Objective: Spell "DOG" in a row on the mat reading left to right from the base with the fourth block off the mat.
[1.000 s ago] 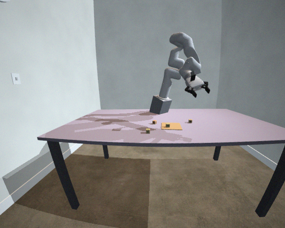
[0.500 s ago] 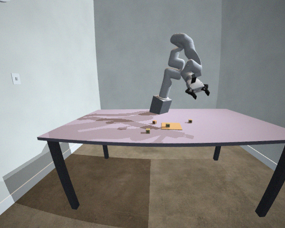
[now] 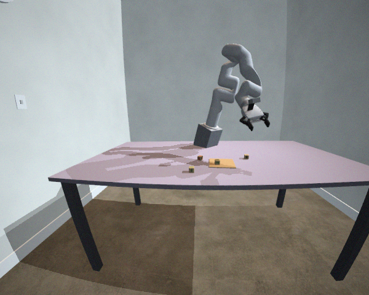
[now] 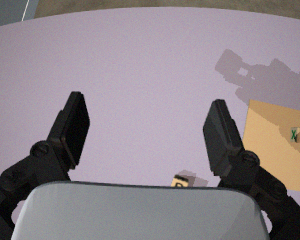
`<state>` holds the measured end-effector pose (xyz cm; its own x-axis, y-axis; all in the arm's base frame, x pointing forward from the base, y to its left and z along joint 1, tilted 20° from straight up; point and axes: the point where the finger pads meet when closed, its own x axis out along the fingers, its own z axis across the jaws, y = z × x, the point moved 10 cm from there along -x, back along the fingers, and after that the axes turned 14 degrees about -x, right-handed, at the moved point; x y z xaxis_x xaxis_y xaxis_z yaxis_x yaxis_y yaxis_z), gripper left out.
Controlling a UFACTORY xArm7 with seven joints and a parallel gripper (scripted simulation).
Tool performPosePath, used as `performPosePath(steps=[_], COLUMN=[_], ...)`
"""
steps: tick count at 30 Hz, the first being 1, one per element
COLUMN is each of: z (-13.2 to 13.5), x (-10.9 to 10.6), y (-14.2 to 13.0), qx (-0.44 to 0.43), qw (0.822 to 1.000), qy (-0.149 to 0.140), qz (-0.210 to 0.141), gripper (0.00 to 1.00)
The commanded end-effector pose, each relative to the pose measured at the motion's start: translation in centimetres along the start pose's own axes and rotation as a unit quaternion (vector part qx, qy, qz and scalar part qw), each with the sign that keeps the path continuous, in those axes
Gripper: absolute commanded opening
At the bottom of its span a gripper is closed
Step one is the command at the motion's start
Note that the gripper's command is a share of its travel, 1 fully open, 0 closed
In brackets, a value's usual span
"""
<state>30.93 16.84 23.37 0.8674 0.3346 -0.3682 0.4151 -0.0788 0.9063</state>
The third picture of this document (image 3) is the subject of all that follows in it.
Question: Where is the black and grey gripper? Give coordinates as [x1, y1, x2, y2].
[240, 103, 270, 131]

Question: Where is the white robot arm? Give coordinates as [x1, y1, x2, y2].
[204, 44, 262, 130]

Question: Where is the tan flat mat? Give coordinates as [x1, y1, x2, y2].
[209, 159, 236, 168]

